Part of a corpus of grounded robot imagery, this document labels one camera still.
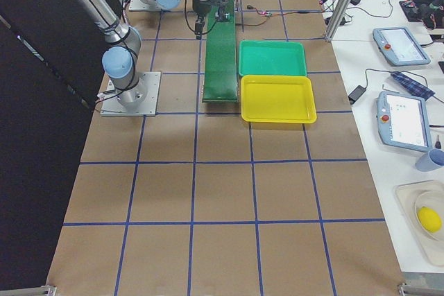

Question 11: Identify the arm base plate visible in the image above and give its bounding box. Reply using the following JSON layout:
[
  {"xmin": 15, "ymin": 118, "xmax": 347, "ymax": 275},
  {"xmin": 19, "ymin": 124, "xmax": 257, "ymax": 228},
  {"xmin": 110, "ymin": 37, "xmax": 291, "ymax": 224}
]
[
  {"xmin": 100, "ymin": 71, "xmax": 161, "ymax": 116},
  {"xmin": 128, "ymin": 0, "xmax": 162, "ymax": 12}
]

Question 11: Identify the blue plaid cloth pouch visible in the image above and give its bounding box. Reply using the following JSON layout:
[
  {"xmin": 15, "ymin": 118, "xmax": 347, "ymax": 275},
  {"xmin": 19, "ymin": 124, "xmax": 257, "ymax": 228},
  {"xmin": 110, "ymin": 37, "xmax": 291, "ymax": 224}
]
[{"xmin": 391, "ymin": 71, "xmax": 435, "ymax": 100}]

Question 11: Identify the green plastic tray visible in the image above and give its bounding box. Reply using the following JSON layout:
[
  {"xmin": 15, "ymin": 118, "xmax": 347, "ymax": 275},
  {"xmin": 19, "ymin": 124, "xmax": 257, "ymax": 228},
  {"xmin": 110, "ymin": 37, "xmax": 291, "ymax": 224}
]
[{"xmin": 238, "ymin": 40, "xmax": 307, "ymax": 76}]

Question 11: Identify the near blue teach pendant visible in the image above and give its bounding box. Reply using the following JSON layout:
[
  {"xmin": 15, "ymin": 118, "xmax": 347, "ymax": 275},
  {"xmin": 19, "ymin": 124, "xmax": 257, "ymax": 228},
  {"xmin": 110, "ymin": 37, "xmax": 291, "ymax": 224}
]
[{"xmin": 376, "ymin": 91, "xmax": 432, "ymax": 153}]

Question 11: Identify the black power adapter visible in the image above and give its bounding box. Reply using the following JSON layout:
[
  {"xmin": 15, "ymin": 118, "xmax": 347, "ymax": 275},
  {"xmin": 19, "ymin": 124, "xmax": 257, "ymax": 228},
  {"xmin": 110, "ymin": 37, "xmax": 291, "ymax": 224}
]
[{"xmin": 348, "ymin": 85, "xmax": 366, "ymax": 105}]

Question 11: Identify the yellow plastic tray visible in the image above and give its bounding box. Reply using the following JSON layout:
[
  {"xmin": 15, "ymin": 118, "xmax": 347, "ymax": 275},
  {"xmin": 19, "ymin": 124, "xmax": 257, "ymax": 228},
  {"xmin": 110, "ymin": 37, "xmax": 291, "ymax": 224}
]
[{"xmin": 241, "ymin": 75, "xmax": 317, "ymax": 124}]

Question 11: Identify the far blue teach pendant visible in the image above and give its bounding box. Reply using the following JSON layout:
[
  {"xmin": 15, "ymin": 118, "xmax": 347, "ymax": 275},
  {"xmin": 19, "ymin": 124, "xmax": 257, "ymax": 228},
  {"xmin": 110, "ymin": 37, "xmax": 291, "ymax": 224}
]
[{"xmin": 372, "ymin": 26, "xmax": 431, "ymax": 67}]

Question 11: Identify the yellow lemon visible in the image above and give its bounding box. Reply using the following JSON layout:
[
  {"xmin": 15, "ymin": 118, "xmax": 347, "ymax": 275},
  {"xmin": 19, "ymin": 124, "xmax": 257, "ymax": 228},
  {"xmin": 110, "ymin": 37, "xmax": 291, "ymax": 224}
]
[{"xmin": 417, "ymin": 207, "xmax": 442, "ymax": 233}]

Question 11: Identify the blue teach pendant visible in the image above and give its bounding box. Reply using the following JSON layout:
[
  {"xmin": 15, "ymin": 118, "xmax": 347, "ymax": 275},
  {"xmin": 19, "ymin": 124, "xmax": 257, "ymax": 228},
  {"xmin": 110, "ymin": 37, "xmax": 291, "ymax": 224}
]
[
  {"xmin": 376, "ymin": 91, "xmax": 432, "ymax": 153},
  {"xmin": 372, "ymin": 26, "xmax": 431, "ymax": 67}
]

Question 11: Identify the blue mug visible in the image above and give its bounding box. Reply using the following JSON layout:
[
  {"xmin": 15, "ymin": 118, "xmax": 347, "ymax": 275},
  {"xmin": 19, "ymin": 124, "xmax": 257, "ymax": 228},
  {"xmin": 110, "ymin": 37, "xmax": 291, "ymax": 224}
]
[{"xmin": 415, "ymin": 148, "xmax": 443, "ymax": 172}]

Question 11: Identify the red black motor cable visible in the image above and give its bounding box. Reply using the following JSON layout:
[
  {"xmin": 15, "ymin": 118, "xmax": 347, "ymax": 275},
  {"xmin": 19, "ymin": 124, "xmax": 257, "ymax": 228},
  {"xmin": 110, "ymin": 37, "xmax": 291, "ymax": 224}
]
[{"xmin": 239, "ymin": 4, "xmax": 323, "ymax": 28}]

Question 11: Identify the green conveyor belt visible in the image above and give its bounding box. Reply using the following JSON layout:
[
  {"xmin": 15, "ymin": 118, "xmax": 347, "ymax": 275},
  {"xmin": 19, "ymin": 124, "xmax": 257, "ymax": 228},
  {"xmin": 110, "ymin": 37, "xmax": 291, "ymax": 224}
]
[{"xmin": 202, "ymin": 0, "xmax": 238, "ymax": 103}]

